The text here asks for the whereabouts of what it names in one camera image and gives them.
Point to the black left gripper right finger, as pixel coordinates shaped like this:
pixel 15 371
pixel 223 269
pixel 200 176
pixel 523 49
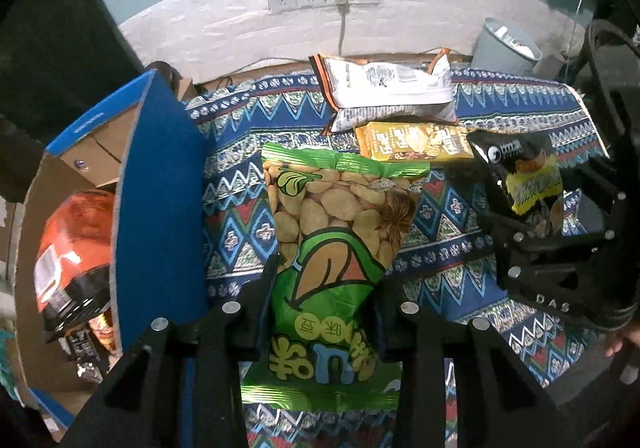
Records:
pixel 499 402

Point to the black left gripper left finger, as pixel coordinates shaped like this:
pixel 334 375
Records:
pixel 180 386

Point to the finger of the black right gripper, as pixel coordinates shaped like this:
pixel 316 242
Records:
pixel 597 179
pixel 512 234

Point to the black yellow chip bag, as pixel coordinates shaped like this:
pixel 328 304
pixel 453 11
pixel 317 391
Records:
pixel 522 178

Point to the colourful snack bag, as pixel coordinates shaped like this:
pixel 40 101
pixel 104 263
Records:
pixel 102 327

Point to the yellow long snack pack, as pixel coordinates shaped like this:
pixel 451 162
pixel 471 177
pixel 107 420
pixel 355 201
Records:
pixel 395 141

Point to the green bean snack bag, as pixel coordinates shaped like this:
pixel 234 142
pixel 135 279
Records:
pixel 340 220

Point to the white orange snack bag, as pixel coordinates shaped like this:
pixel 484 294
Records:
pixel 360 92

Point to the person right hand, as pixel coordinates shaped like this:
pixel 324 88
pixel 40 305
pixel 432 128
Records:
pixel 617 340

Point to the blue patterned cloth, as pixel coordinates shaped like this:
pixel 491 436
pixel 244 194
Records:
pixel 446 260

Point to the light blue trash bin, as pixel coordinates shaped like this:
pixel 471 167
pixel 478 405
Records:
pixel 505 47

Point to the blue cardboard box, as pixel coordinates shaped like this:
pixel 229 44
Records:
pixel 157 264

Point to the black round object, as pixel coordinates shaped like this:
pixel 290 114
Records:
pixel 170 74

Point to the dark hanging clothing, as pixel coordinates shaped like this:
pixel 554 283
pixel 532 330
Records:
pixel 58 59

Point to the plug with grey cable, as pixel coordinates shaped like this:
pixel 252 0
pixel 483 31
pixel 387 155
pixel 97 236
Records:
pixel 343 9

